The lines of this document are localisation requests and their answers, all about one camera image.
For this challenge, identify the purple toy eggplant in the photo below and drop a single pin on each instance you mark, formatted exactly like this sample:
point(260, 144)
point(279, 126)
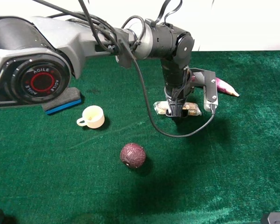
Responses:
point(224, 87)

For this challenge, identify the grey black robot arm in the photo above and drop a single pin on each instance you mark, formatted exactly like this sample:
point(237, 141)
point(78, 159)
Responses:
point(39, 56)

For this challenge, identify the grey blue board eraser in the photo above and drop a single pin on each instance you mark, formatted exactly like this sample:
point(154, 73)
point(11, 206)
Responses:
point(69, 98)

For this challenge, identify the cream plastic cup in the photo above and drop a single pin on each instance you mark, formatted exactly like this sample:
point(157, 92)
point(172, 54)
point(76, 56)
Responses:
point(92, 117)

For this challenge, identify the green felt table cloth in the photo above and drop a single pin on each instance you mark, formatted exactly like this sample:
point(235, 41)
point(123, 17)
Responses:
point(53, 171)

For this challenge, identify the dark red textured ball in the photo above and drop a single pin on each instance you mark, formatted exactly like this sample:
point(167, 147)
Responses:
point(133, 155)

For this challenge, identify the dark grey object bottom right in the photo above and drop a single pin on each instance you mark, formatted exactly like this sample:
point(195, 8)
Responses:
point(271, 218)

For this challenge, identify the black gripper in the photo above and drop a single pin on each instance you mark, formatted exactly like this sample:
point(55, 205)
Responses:
point(178, 86)

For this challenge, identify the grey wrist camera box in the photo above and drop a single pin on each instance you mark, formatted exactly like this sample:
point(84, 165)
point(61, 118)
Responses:
point(207, 80)

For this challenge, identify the snack packet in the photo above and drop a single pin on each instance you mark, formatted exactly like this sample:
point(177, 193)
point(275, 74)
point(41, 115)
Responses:
point(191, 109)

